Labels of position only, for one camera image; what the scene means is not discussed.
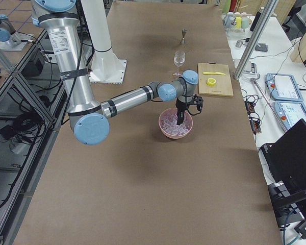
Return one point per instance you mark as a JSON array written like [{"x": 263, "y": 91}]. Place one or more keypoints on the aluminium frame post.
[{"x": 259, "y": 28}]

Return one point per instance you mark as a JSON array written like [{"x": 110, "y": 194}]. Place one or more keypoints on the yellow plastic knife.
[{"x": 213, "y": 73}]

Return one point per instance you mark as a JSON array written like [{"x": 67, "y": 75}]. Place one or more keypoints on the pink bowl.
[{"x": 174, "y": 110}]

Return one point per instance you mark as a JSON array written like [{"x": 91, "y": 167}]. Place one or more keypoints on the clear ice cubes pile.
[{"x": 168, "y": 124}]

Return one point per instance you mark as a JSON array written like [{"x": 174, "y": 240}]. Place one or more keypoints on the wooden plank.
[{"x": 299, "y": 53}]

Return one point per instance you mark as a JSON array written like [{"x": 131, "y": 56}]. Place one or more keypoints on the blue teach pendant far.
[{"x": 283, "y": 87}]

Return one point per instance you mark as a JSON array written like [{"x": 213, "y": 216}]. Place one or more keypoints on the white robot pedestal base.
[{"x": 105, "y": 66}]

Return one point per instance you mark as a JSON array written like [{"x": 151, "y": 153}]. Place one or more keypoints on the blue teach pendant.
[
  {"x": 283, "y": 87},
  {"x": 290, "y": 112}
]

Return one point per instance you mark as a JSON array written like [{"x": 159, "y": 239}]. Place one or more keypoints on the black monitor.
[{"x": 286, "y": 160}]

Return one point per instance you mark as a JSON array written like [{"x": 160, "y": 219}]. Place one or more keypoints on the blue teach pendant near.
[{"x": 290, "y": 112}]

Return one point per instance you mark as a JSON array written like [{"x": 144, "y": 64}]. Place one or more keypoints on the wooden cutting board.
[{"x": 223, "y": 86}]

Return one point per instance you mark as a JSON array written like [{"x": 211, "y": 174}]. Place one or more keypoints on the grey cloth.
[{"x": 261, "y": 47}]

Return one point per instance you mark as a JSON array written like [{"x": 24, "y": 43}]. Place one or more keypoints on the metal rod tool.
[{"x": 280, "y": 122}]

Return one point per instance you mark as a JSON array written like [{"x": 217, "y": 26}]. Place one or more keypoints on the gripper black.
[{"x": 180, "y": 106}]

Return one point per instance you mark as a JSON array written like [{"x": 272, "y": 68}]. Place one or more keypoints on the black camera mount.
[{"x": 197, "y": 101}]

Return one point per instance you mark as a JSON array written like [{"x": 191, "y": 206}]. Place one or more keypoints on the steel jigger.
[{"x": 184, "y": 31}]

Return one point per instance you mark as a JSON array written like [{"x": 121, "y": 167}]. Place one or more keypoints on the black bottle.
[{"x": 256, "y": 18}]

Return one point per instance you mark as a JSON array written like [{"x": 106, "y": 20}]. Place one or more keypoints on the lemon slice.
[{"x": 211, "y": 81}]

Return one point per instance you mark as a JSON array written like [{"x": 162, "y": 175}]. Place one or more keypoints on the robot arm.
[
  {"x": 79, "y": 35},
  {"x": 10, "y": 40}
]

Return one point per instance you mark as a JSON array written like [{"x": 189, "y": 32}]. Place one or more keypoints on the clear wine glass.
[{"x": 179, "y": 60}]

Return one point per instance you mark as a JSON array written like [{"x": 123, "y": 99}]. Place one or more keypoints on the cup rack with cups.
[{"x": 236, "y": 22}]

